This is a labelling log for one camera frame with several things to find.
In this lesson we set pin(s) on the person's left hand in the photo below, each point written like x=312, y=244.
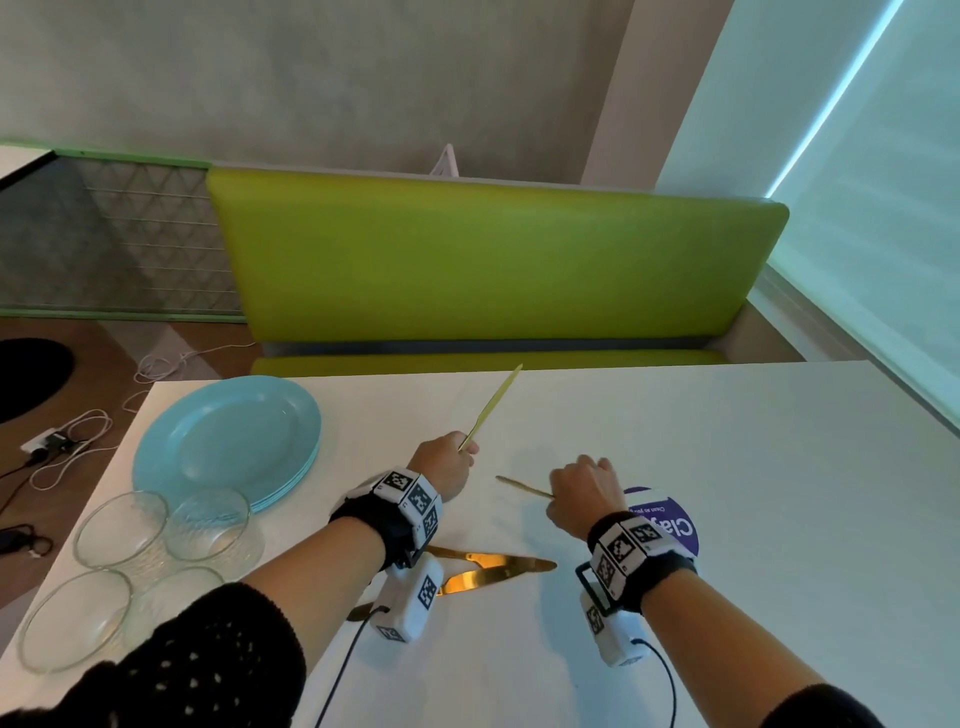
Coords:
x=442, y=465

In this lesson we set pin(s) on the person's right hand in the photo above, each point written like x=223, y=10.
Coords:
x=585, y=495

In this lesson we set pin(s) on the blue round sticker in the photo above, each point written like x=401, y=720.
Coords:
x=675, y=525

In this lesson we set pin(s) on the white power strip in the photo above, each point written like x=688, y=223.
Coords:
x=41, y=442

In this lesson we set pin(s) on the green bench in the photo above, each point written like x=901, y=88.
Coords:
x=487, y=255

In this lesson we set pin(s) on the white sign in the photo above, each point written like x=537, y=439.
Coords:
x=448, y=161

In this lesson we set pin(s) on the blue plate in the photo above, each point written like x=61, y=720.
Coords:
x=285, y=493
x=225, y=442
x=298, y=480
x=266, y=504

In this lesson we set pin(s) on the black power brick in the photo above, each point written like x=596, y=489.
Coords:
x=11, y=541

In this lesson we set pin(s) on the black knitted sleeve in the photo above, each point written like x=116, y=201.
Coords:
x=817, y=712
x=187, y=660

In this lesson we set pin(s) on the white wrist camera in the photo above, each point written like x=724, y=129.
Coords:
x=619, y=637
x=405, y=607

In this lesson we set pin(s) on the white side table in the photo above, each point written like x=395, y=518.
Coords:
x=30, y=375

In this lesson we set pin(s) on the person's right forearm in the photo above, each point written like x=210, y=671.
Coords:
x=712, y=645

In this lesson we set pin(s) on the white roller blind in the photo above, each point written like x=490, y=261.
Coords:
x=885, y=225

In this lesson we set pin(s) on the clear drinking glass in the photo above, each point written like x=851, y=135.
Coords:
x=206, y=523
x=176, y=592
x=75, y=619
x=120, y=529

